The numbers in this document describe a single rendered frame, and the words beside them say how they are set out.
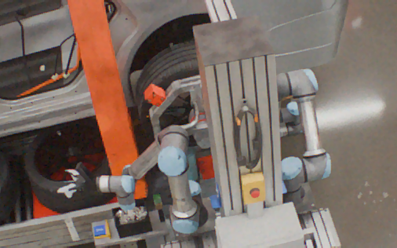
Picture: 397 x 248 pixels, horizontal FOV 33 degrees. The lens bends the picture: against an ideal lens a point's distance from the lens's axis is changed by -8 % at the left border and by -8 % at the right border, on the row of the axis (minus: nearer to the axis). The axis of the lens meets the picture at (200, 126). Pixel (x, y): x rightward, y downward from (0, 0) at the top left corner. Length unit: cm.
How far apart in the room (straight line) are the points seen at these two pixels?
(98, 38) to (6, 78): 156
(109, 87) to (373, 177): 205
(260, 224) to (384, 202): 182
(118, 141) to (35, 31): 142
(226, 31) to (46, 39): 246
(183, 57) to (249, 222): 123
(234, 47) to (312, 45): 185
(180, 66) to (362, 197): 158
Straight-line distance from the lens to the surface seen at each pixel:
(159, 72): 392
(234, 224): 300
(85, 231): 442
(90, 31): 333
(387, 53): 583
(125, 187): 321
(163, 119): 424
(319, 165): 347
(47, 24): 493
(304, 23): 424
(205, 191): 448
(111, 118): 368
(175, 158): 299
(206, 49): 254
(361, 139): 506
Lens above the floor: 357
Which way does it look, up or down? 43 degrees down
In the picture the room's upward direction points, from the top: 9 degrees counter-clockwise
